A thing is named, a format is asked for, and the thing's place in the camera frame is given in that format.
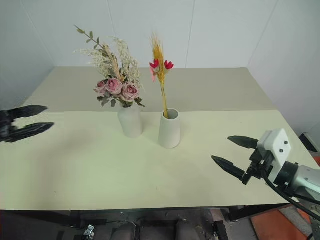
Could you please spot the black box beside table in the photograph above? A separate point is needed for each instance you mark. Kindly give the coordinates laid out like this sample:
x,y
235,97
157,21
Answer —
x,y
308,142

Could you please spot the silver caster wheel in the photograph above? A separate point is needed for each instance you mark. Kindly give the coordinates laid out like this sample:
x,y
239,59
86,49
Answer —
x,y
89,230

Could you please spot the pink rose dried bouquet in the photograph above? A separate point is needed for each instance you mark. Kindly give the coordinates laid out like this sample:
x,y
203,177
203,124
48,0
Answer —
x,y
113,86

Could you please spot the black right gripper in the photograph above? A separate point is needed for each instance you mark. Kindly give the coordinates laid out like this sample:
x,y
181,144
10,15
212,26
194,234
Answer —
x,y
258,166

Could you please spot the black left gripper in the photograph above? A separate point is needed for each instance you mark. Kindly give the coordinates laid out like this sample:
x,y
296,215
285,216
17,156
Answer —
x,y
5,126

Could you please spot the yellow wheat red flower bouquet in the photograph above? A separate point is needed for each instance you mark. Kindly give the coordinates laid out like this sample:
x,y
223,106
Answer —
x,y
160,65

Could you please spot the black table frame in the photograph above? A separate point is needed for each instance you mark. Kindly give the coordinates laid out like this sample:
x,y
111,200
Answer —
x,y
125,212

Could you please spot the orange floor mat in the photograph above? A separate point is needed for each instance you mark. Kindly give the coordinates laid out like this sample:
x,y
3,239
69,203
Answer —
x,y
277,225

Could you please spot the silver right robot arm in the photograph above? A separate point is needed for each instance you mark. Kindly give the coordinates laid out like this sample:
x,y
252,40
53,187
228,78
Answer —
x,y
305,178

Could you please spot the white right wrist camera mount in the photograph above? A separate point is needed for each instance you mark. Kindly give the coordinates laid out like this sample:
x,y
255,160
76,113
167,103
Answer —
x,y
278,150

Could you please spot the white tapered open ceramic vase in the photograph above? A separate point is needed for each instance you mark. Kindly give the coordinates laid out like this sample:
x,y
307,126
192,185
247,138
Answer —
x,y
169,132

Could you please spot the white narrow-neck ceramic vase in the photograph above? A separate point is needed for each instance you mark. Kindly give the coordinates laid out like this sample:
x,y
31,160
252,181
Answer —
x,y
130,122

